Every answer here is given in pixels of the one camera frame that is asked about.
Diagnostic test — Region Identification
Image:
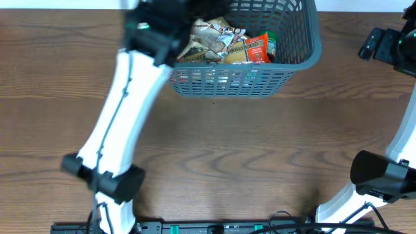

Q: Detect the cream brown snack bag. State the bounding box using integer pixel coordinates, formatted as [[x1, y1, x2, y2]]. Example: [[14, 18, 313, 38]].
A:
[[177, 16, 249, 64]]

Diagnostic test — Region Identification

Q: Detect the San Remo spaghetti packet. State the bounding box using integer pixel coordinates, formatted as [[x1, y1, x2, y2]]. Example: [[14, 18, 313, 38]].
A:
[[177, 31, 272, 65]]

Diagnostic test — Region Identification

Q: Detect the green lid jar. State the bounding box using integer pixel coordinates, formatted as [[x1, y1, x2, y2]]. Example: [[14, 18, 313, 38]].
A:
[[261, 31, 278, 62]]

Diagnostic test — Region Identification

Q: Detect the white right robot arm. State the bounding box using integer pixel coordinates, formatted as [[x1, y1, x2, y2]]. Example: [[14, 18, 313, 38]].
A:
[[244, 12, 415, 215]]

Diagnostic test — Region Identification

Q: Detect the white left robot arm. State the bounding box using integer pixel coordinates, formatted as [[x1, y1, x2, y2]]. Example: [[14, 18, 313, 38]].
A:
[[62, 0, 230, 233]]

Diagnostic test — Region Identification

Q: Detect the grey plastic basket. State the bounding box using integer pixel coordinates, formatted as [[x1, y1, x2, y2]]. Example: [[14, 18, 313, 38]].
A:
[[169, 0, 322, 98]]

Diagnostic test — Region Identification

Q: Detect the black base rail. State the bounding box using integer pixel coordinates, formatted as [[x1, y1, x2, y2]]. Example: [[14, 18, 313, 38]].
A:
[[50, 214, 374, 234]]

